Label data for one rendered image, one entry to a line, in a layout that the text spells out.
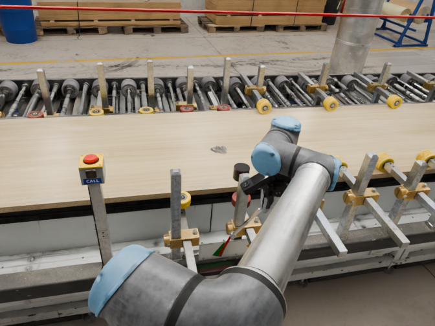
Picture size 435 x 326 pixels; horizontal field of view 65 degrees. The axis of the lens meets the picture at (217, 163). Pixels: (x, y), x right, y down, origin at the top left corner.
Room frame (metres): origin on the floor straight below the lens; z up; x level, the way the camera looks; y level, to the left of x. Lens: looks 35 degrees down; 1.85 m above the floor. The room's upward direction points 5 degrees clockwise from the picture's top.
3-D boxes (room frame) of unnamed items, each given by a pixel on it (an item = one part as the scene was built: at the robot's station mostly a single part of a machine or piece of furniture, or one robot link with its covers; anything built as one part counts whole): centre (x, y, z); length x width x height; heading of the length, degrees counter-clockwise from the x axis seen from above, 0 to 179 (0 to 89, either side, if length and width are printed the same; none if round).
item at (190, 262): (0.88, 0.09, 0.82); 0.44 x 0.03 x 0.04; 15
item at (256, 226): (0.99, -0.12, 0.85); 0.14 x 0.06 x 0.05; 105
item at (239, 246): (0.95, -0.08, 0.75); 0.26 x 0.01 x 0.10; 105
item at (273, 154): (0.82, -0.16, 1.32); 0.12 x 0.12 x 0.09; 65
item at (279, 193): (0.93, -0.20, 1.15); 0.09 x 0.08 x 0.12; 105
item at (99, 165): (0.85, 0.39, 1.18); 0.07 x 0.07 x 0.08; 15
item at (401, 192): (1.19, -0.85, 0.95); 0.14 x 0.06 x 0.05; 105
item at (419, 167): (1.18, -0.83, 0.87); 0.04 x 0.04 x 0.48; 15
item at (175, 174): (0.91, 0.14, 0.92); 0.04 x 0.04 x 0.48; 15
